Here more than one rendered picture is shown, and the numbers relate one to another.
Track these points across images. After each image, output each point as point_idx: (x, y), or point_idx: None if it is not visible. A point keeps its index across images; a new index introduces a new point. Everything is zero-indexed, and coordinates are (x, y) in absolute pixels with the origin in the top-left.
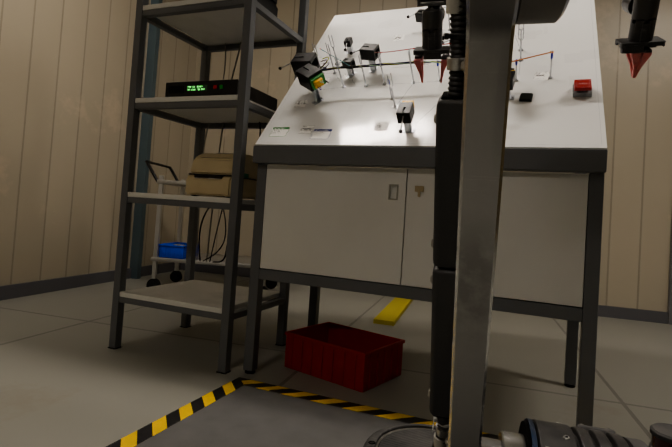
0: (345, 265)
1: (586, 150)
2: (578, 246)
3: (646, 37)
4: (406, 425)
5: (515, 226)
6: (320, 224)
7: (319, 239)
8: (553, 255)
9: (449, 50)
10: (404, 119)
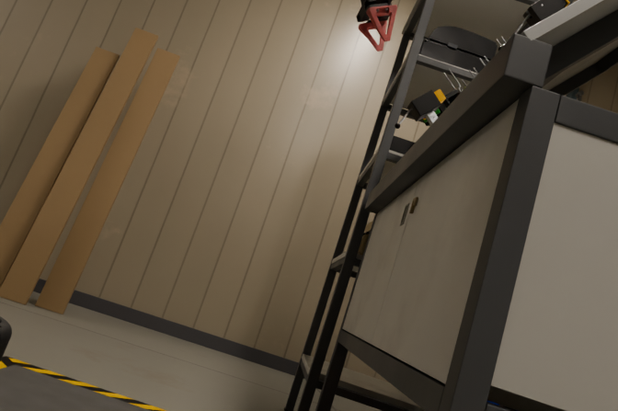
0: (362, 320)
1: (497, 51)
2: (475, 248)
3: None
4: (0, 318)
5: (444, 230)
6: (371, 270)
7: (365, 289)
8: (453, 273)
9: None
10: (414, 112)
